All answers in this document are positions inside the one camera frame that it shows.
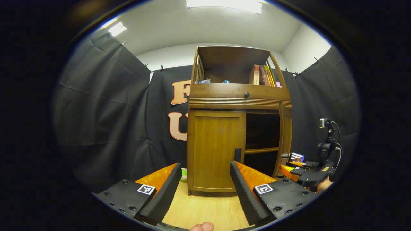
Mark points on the wooden double-door shoe cabinet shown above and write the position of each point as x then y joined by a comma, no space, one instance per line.
224,91

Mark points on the pale blue object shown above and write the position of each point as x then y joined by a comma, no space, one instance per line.
204,81

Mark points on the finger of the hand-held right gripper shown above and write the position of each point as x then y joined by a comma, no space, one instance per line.
299,172
305,165

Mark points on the yellow book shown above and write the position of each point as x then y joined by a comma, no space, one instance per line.
270,77

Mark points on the small green object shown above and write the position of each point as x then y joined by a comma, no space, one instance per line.
184,175

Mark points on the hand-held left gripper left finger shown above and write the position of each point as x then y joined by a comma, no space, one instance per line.
163,195

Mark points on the dark brown book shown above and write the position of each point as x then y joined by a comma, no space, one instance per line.
263,76

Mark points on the wooden inner shelf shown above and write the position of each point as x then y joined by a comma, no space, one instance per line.
261,150

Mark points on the ceiling light panel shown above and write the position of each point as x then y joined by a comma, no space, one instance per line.
117,29
224,4

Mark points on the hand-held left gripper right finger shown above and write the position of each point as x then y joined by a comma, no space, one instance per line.
245,195

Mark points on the blue white box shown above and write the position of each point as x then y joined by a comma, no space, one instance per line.
297,157

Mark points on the wooden shoe cabinet door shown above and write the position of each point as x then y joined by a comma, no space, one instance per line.
285,134
215,144

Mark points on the black backdrop cloth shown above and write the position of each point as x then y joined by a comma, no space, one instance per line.
96,112

